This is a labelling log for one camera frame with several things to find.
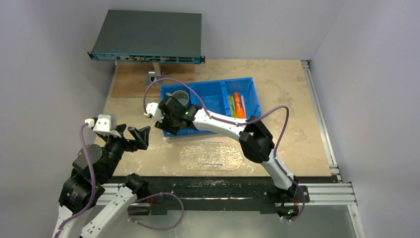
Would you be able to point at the grey mug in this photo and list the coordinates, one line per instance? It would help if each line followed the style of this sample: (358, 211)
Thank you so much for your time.
(182, 96)

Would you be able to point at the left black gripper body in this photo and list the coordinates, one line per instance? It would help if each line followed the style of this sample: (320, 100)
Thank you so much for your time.
(115, 146)

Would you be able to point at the clear plastic holder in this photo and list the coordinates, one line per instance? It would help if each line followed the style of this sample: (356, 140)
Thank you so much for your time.
(210, 154)

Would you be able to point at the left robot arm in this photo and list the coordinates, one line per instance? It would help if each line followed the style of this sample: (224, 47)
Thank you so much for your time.
(94, 167)

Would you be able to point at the blue plastic divided bin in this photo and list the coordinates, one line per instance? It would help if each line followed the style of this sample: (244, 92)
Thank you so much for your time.
(215, 97)

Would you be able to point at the grey network switch box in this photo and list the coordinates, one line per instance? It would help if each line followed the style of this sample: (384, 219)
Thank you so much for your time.
(149, 36)

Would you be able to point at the metal switch stand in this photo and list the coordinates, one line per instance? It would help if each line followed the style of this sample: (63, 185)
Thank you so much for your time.
(154, 75)

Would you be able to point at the black aluminium base frame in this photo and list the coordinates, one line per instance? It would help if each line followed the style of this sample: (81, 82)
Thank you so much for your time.
(244, 194)

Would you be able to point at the clear textured oval tray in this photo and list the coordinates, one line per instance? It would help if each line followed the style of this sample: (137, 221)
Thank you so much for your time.
(232, 159)

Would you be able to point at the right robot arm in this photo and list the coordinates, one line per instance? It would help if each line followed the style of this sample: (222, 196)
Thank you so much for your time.
(255, 139)

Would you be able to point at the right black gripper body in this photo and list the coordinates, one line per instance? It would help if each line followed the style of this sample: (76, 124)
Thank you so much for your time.
(167, 121)

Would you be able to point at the wooden base board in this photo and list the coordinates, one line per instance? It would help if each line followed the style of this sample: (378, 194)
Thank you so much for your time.
(131, 79)

